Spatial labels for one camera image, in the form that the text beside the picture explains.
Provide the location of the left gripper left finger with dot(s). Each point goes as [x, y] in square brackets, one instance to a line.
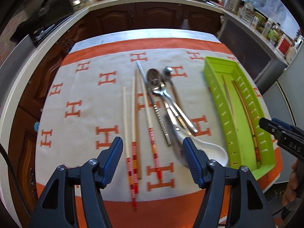
[108, 161]

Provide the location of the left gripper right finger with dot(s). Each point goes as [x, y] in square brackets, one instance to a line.
[198, 163]

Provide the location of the white ceramic soup spoon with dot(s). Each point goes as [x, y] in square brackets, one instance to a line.
[213, 151]

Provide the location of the cream chopstick red end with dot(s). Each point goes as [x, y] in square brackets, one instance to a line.
[134, 141]

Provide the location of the cream chopstick red striped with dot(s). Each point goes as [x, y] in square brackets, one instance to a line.
[250, 124]

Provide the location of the silver fork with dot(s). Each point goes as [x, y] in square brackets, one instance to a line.
[158, 87]

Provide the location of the brown wooden chopstick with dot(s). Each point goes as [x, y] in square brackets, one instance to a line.
[137, 128]

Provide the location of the dark wooden kitchen cabinets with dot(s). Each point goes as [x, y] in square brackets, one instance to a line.
[116, 18]

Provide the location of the right hand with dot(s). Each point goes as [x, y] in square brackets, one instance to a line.
[290, 192]

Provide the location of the grey refrigerator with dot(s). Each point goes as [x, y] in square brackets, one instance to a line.
[284, 99]

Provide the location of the cream chopstick red bands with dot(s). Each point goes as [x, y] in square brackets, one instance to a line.
[151, 131]

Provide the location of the green plastic utensil tray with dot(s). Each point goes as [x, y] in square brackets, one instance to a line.
[239, 144]

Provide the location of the orange white H blanket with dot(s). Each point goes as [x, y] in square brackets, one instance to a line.
[83, 113]

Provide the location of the large silver spoon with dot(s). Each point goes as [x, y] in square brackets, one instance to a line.
[155, 74]

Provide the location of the steel kettle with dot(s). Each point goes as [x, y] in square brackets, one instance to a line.
[76, 2]

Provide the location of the black stove cooktop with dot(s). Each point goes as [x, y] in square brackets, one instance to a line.
[44, 17]

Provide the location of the spoon with gold handle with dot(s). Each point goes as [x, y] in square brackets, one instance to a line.
[168, 74]

